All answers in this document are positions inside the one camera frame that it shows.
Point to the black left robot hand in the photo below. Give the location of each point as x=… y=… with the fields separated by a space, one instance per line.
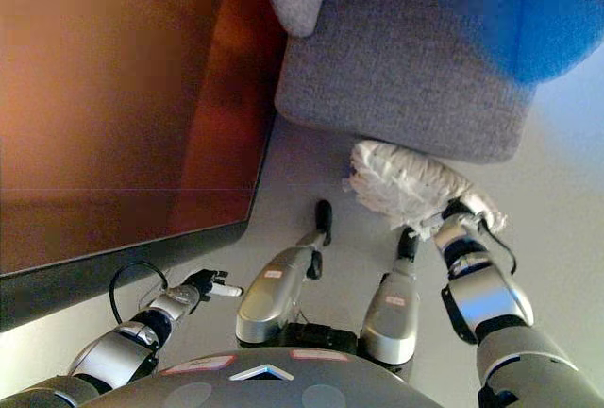
x=200 y=283

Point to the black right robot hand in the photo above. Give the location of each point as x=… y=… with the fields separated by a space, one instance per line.
x=458 y=210

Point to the white ruffled pillow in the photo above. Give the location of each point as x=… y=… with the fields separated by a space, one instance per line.
x=410 y=181

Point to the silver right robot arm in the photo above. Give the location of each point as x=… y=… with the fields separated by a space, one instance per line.
x=495 y=304

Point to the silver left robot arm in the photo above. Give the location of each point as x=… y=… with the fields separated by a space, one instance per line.
x=113 y=356

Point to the silver left robot leg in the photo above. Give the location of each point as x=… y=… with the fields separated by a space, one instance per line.
x=271 y=292

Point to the silver robot leg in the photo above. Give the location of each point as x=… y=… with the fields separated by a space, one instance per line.
x=391 y=313
x=271 y=292

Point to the grey robot torso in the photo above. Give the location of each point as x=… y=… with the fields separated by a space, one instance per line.
x=255 y=389

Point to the silver right robot leg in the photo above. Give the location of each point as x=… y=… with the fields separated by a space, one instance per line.
x=391 y=313

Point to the grey upholstered armchair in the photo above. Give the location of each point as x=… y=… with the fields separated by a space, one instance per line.
x=401 y=73

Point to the brown wooden desk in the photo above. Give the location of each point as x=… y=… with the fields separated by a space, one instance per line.
x=118 y=120

